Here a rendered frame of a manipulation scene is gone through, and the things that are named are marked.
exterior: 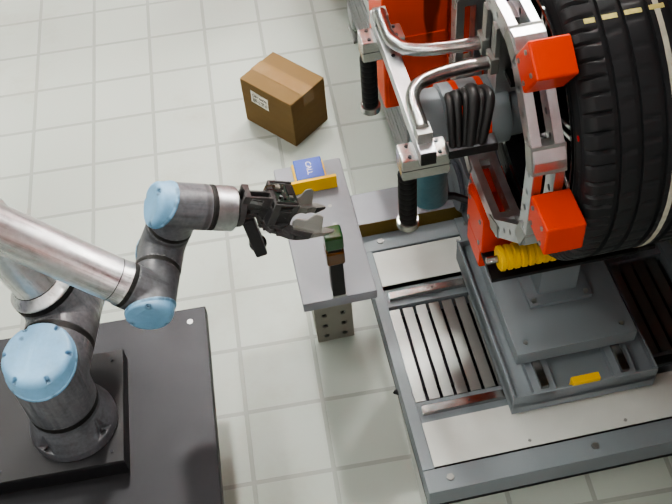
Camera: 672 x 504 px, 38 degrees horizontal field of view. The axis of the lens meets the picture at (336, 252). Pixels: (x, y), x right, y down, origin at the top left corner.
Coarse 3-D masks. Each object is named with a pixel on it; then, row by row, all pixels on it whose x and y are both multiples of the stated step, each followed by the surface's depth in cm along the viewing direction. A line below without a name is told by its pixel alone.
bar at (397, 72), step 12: (372, 24) 198; (384, 48) 191; (384, 60) 192; (396, 60) 189; (396, 72) 187; (396, 84) 185; (408, 84) 184; (396, 96) 186; (408, 120) 178; (432, 144) 174; (420, 156) 173; (432, 156) 174
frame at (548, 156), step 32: (480, 0) 205; (512, 0) 180; (512, 32) 170; (544, 32) 170; (512, 64) 173; (544, 96) 172; (480, 160) 221; (544, 160) 172; (480, 192) 217; (544, 192) 184; (512, 224) 195
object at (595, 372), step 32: (480, 288) 257; (480, 320) 254; (576, 352) 242; (608, 352) 239; (640, 352) 241; (512, 384) 238; (544, 384) 234; (576, 384) 234; (608, 384) 237; (640, 384) 240
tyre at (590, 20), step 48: (576, 0) 168; (624, 0) 168; (576, 48) 166; (624, 48) 166; (576, 96) 168; (624, 96) 166; (576, 144) 173; (624, 144) 168; (576, 192) 178; (624, 192) 174; (624, 240) 187
